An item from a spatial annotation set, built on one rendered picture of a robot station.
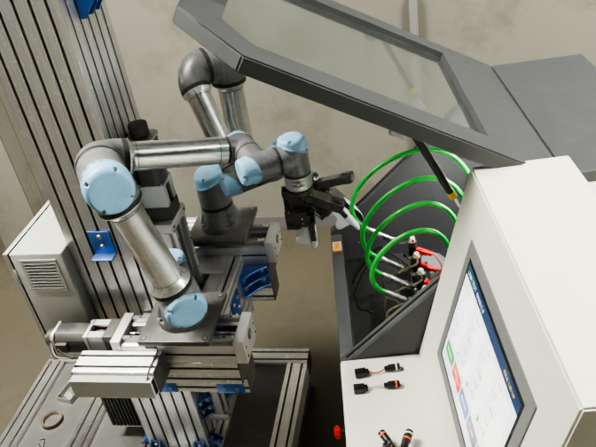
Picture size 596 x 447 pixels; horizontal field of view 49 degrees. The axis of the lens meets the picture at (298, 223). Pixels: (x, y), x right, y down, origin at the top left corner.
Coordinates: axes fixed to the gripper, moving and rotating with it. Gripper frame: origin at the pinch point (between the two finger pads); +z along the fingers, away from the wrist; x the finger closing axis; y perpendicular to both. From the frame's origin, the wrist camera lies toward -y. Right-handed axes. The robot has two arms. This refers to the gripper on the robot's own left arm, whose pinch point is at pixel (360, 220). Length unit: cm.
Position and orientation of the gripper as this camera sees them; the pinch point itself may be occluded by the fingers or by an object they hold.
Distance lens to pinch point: 199.8
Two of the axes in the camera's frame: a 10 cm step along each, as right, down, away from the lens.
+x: -2.3, 3.7, -9.0
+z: 7.3, 6.8, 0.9
